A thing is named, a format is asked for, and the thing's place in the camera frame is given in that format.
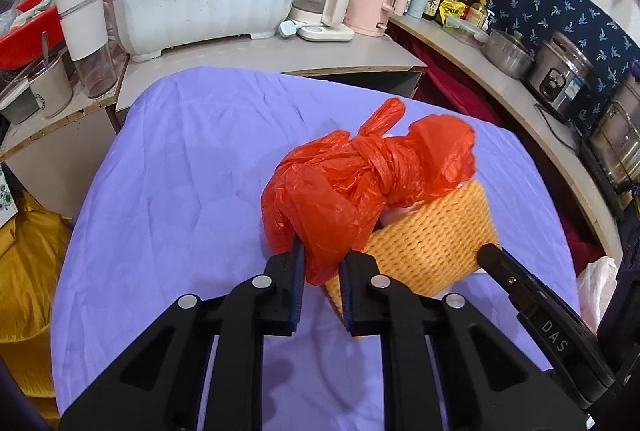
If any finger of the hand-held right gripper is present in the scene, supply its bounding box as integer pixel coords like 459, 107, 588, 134
476, 242, 538, 312

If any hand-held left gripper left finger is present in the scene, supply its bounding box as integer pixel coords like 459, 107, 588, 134
59, 241, 308, 431

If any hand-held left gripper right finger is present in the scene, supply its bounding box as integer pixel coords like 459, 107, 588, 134
338, 251, 588, 431

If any bin with white liner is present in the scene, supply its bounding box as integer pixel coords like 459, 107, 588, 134
577, 256, 618, 332

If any large orange foam net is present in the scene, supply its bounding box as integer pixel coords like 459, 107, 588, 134
322, 181, 501, 339

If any orange plastic bag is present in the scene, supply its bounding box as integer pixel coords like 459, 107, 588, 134
261, 97, 477, 286

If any black induction cooker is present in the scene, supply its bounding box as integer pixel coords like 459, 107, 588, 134
580, 138, 637, 212

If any purple tablecloth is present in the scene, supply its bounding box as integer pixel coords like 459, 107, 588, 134
50, 66, 583, 431

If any large steel steamer pot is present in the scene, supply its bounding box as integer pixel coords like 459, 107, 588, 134
587, 76, 640, 192

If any red cloth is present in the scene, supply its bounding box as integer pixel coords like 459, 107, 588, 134
390, 24, 606, 277

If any steel rice cooker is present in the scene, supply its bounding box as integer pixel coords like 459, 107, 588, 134
522, 31, 601, 122

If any small steel pot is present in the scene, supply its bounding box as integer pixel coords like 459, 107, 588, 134
482, 28, 536, 79

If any clear food container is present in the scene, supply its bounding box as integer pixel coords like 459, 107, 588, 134
444, 16, 490, 46

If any amber sauce bottle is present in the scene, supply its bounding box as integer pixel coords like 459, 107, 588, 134
469, 0, 495, 31

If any yellow label jar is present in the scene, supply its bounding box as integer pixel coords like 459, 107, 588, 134
439, 0, 466, 26

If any yellow cloth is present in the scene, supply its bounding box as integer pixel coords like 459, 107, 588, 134
0, 191, 76, 417

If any white ceramic mug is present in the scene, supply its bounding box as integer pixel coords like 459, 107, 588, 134
27, 56, 74, 119

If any white blender cup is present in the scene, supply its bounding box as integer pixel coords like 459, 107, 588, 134
54, 0, 118, 99

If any grey metal container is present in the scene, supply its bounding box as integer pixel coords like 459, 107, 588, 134
0, 86, 41, 124

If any red plastic basin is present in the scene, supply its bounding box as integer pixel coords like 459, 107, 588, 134
0, 0, 96, 69

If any black power cable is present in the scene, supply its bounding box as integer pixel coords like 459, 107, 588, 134
534, 104, 583, 152

